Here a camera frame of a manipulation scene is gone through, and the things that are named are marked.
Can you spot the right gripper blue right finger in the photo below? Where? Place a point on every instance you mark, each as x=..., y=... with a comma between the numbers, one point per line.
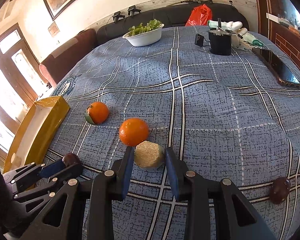
x=235, y=216

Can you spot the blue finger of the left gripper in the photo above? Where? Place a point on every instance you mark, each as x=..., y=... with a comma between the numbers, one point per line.
x=53, y=177
x=22, y=178

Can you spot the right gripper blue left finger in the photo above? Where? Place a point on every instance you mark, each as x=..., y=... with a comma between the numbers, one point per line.
x=62, y=217

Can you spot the dark purple plum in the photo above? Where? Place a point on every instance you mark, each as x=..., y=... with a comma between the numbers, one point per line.
x=70, y=159

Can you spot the plain orange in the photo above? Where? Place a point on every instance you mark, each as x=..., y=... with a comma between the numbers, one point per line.
x=133, y=131

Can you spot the beige cylindrical cake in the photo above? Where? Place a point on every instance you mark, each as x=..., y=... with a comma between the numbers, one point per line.
x=148, y=155

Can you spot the beige cake in tray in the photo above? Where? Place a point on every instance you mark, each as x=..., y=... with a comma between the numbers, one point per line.
x=15, y=160

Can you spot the yellow cardboard tray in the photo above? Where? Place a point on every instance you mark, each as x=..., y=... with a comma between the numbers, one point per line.
x=36, y=131

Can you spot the orange with green leaf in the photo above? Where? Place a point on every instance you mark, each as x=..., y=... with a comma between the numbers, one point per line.
x=96, y=113

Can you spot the glass double door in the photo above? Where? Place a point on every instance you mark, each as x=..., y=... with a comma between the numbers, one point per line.
x=21, y=84

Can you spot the blue plaid tablecloth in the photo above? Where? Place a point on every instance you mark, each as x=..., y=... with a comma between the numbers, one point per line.
x=225, y=116

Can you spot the brown armchair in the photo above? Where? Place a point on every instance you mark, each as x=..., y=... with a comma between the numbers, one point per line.
x=59, y=62

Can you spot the black smartphone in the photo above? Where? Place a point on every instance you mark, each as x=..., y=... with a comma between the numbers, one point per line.
x=278, y=68

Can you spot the white bowl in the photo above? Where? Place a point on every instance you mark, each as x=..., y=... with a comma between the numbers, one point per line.
x=145, y=39

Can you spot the black tracker on sofa left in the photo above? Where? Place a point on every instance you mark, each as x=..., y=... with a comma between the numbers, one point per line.
x=117, y=16

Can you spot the black tracker on sofa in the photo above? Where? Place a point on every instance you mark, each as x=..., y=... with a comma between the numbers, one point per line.
x=117, y=16
x=132, y=10

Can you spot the black cup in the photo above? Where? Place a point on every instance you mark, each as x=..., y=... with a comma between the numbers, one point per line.
x=220, y=40

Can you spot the small black charger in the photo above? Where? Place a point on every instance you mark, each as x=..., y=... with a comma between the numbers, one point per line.
x=200, y=40

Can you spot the green lettuce leaves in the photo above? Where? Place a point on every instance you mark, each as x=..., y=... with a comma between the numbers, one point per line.
x=141, y=28

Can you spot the black tracker on sofa right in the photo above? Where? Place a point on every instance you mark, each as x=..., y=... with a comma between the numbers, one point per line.
x=132, y=10

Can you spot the red plastic bag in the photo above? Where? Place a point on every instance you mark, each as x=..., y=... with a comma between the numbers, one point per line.
x=200, y=15

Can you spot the black sofa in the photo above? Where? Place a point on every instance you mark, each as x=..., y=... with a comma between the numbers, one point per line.
x=171, y=16

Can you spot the wooden cabinet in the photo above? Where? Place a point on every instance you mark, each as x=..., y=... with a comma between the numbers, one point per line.
x=279, y=21

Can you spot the small wall plaque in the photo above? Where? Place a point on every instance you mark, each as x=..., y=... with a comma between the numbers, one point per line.
x=53, y=29

